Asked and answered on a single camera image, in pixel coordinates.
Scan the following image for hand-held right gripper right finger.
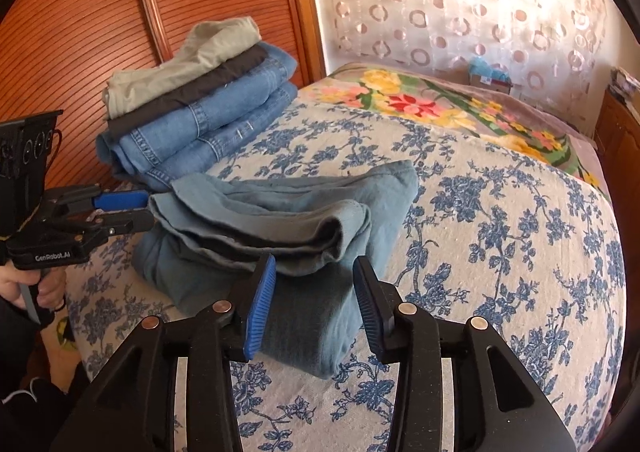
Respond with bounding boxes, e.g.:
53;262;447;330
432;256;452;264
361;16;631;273
352;256;577;452

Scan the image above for patterned floor rug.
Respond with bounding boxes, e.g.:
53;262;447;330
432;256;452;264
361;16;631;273
40;312;77;359

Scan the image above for dark brown folded pants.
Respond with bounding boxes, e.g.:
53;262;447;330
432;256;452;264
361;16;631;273
107;42;272;139

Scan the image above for light blue folded jeans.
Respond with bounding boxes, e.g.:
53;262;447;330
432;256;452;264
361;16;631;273
95;54;299;173

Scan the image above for person's dark trousers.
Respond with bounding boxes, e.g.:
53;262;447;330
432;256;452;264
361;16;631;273
0;296;97;439

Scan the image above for floral blue white bed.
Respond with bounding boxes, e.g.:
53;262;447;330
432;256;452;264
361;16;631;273
65;94;628;452

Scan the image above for wooden side cabinet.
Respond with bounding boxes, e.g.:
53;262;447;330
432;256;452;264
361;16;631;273
592;82;640;197

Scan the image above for sheer curtain with circles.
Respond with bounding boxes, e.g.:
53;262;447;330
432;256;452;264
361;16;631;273
300;0;608;105

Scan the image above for colourful floral blanket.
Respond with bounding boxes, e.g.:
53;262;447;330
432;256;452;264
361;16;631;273
299;62;610;193

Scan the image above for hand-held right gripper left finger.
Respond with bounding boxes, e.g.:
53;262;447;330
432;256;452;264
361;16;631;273
49;253;278;452

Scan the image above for pile of papers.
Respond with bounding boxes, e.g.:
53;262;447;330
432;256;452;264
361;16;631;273
609;66;640;100

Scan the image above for teal pants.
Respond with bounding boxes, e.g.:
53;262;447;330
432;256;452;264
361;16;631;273
134;161;420;379

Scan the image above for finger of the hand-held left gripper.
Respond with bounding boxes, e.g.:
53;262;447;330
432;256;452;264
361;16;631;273
92;190;151;212
87;209;156;237

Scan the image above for cardboard box with blue cloth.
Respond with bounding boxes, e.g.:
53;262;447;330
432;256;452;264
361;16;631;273
467;56;514;96

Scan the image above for person's left hand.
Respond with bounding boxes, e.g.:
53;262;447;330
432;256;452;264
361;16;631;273
0;259;67;313

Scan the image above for wooden headboard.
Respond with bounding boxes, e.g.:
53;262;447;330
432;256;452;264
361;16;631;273
0;0;328;173

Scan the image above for olive grey folded pants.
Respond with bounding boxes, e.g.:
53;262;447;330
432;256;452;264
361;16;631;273
102;18;264;121

